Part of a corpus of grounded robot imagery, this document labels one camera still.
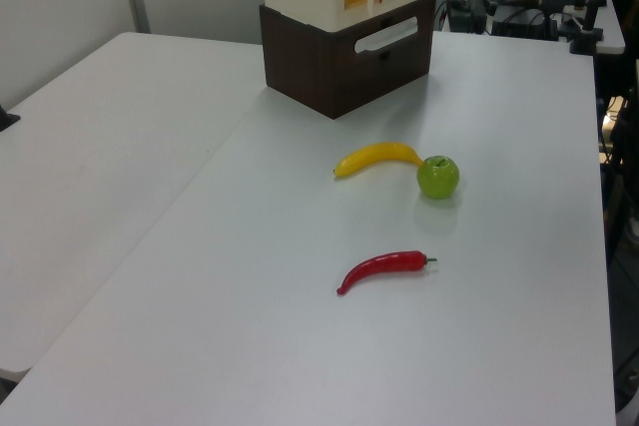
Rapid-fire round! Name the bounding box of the red toy chili pepper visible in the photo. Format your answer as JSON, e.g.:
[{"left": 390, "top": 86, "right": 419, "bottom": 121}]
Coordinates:
[{"left": 335, "top": 249, "right": 439, "bottom": 296}]

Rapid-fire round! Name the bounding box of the black electronics box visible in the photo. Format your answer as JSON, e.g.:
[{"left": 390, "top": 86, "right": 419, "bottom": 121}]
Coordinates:
[{"left": 491, "top": 5, "right": 559, "bottom": 41}]

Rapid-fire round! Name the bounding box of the yellow toy banana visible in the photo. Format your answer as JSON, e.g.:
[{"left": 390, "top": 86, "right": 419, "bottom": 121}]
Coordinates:
[{"left": 332, "top": 141, "right": 425, "bottom": 180}]

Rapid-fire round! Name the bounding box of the black table clamp mount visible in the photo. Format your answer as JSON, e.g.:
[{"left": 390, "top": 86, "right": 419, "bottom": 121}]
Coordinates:
[{"left": 568, "top": 0, "right": 614, "bottom": 56}]

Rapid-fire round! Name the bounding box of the dark brown wooden box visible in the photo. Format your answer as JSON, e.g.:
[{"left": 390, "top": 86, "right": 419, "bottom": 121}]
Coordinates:
[{"left": 259, "top": 0, "right": 437, "bottom": 121}]

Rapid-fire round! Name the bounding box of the black clamp on table edge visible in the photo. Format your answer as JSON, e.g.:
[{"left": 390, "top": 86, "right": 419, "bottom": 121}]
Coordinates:
[{"left": 0, "top": 103, "right": 22, "bottom": 133}]

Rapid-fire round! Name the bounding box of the green toy apple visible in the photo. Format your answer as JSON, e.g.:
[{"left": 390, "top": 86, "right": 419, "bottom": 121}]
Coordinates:
[{"left": 416, "top": 155, "right": 460, "bottom": 201}]

